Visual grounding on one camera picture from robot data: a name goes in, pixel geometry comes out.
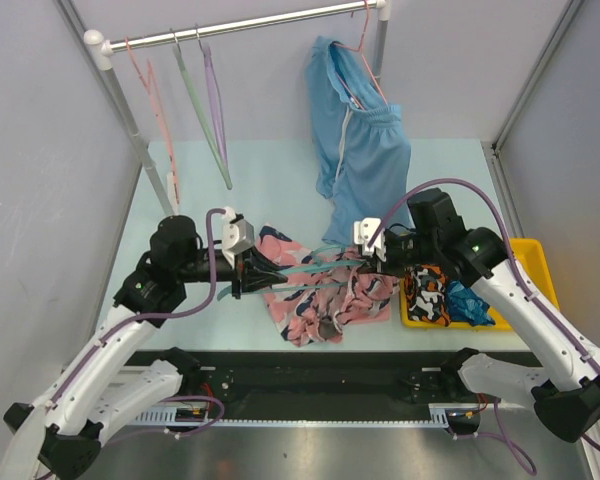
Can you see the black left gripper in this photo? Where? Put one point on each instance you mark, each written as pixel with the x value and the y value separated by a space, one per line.
pixel 255 271

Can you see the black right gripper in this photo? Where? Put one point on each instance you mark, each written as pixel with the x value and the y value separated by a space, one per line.
pixel 388 266

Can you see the teal plastic hanger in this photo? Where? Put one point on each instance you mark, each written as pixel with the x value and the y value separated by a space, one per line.
pixel 317 265

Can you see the pink patterned shorts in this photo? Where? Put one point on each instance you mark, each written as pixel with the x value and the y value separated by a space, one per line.
pixel 345 296

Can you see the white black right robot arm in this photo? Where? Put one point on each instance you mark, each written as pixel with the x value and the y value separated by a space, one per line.
pixel 564 390

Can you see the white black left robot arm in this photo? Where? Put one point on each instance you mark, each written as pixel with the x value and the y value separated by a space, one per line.
pixel 65 428

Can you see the camouflage patterned shorts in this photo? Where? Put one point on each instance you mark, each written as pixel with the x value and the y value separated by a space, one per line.
pixel 425 294

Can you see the blue patterned shorts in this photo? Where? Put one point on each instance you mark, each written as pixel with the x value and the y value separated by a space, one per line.
pixel 464 306

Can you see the light blue shorts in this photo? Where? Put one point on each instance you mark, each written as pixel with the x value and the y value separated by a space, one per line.
pixel 360 143

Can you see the purple plastic hanger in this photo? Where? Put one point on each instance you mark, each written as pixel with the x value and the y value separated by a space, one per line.
pixel 215 100

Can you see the light green plastic hanger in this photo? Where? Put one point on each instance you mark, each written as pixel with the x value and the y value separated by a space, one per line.
pixel 205 123

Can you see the yellow plastic bin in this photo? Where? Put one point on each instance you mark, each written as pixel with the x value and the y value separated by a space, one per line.
pixel 530 254

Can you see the metal clothes rack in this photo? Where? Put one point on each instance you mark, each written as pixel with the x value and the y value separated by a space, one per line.
pixel 101 51

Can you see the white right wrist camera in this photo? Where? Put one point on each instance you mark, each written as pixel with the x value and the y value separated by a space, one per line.
pixel 368 236

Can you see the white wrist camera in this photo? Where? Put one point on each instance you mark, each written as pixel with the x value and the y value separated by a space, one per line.
pixel 237 235
pixel 368 236

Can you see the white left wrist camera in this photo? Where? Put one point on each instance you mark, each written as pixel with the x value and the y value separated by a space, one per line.
pixel 237 235

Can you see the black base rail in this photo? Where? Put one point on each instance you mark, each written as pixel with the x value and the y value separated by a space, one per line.
pixel 334 388

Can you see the white cable duct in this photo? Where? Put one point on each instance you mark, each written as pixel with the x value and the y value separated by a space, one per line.
pixel 435 416

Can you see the pink wire hanger right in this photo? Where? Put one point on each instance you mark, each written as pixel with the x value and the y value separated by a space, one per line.
pixel 360 50

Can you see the pink wire hanger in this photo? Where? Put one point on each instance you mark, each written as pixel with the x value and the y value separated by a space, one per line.
pixel 360 50
pixel 149 81

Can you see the pink wire hanger left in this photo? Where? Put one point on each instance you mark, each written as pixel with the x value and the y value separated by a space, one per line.
pixel 149 81

